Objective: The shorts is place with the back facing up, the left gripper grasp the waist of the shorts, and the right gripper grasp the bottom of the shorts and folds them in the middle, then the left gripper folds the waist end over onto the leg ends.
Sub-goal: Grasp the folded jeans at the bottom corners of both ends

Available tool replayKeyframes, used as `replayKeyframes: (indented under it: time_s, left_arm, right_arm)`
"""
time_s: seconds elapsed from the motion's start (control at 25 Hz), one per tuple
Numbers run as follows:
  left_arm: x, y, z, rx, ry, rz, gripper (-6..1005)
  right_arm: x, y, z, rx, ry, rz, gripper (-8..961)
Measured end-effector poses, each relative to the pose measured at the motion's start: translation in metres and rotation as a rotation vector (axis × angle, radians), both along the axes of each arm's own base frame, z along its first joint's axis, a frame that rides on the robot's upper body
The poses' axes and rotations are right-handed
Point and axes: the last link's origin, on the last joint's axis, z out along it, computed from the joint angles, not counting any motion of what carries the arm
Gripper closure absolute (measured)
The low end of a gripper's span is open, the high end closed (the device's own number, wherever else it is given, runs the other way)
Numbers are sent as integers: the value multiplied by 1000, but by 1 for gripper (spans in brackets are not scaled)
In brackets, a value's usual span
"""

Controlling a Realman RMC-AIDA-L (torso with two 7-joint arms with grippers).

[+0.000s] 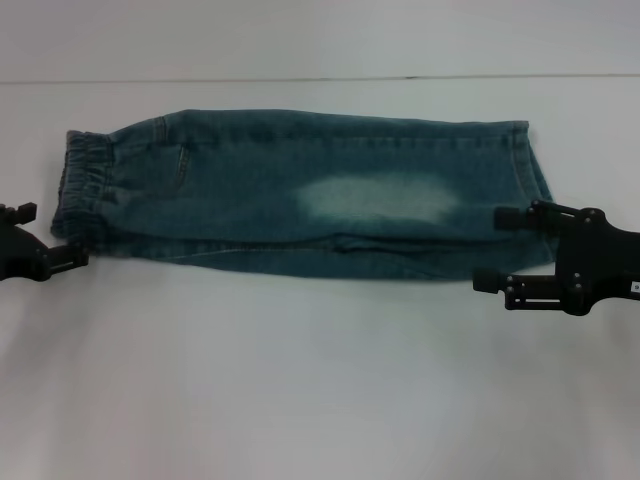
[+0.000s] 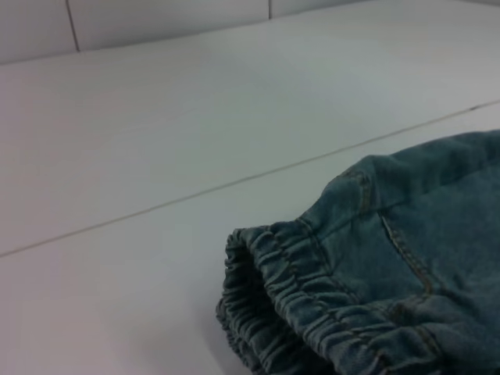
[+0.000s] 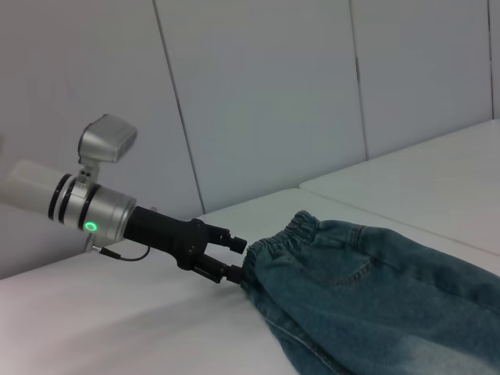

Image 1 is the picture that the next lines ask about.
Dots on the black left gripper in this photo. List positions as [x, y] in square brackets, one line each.
[20, 252]

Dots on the blue denim shorts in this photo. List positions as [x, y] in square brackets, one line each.
[320, 200]

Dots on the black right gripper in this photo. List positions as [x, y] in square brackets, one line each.
[595, 270]

